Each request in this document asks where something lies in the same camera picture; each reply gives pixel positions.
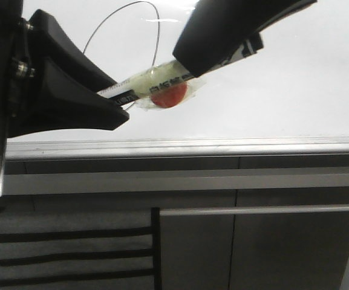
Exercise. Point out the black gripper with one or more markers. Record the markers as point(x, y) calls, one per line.
point(61, 96)

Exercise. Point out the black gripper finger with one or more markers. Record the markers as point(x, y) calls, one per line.
point(216, 29)

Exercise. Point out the white whiteboard marker black tip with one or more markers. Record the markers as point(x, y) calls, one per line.
point(140, 87)

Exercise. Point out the round red magnet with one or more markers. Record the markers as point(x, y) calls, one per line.
point(170, 97)

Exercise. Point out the grey metal whiteboard stand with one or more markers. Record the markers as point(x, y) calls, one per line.
point(185, 182)

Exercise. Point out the white whiteboard with aluminium frame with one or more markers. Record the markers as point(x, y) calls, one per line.
point(292, 96)

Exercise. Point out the black metal rack frame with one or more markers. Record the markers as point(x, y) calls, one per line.
point(72, 250)

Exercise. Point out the grey cabinet panel with rail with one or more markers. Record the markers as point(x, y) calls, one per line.
point(282, 247)

